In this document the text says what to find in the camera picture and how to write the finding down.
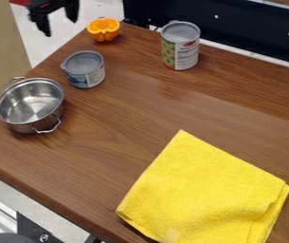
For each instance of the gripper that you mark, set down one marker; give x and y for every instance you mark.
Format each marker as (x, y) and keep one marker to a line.
(45, 7)

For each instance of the small can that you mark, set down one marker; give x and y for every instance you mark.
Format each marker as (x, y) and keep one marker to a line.
(85, 70)

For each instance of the tall can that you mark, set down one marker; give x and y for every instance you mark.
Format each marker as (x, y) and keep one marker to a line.
(180, 46)

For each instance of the orange toy pepper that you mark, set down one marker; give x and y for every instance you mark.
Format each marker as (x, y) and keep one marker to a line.
(104, 28)

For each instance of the cardboard box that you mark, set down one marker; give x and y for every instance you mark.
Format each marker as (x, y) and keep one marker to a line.
(1, 47)

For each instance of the silver pot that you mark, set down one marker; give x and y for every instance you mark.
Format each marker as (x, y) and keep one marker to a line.
(29, 106)

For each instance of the yellow cloth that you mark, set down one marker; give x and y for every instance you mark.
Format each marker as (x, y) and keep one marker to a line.
(204, 193)

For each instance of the black metal frame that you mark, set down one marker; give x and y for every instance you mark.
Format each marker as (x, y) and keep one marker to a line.
(236, 22)

